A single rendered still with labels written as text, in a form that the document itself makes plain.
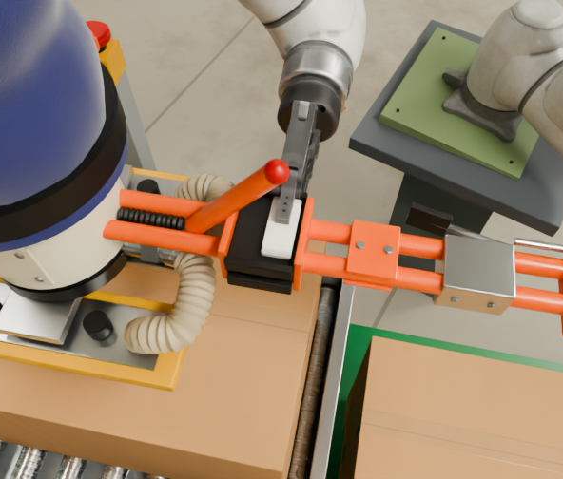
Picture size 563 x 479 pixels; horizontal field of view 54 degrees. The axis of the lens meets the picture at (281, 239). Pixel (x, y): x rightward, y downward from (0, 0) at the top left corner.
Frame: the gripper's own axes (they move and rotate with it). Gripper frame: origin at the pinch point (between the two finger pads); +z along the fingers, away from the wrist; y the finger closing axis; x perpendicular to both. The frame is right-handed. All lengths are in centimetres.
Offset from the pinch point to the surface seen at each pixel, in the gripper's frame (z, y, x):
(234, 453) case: 17.2, 29.3, 3.3
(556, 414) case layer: -9, 70, -58
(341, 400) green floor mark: -19, 124, -16
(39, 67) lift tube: 2.4, -22.4, 17.0
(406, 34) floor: -196, 124, -24
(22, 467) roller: 21, 69, 49
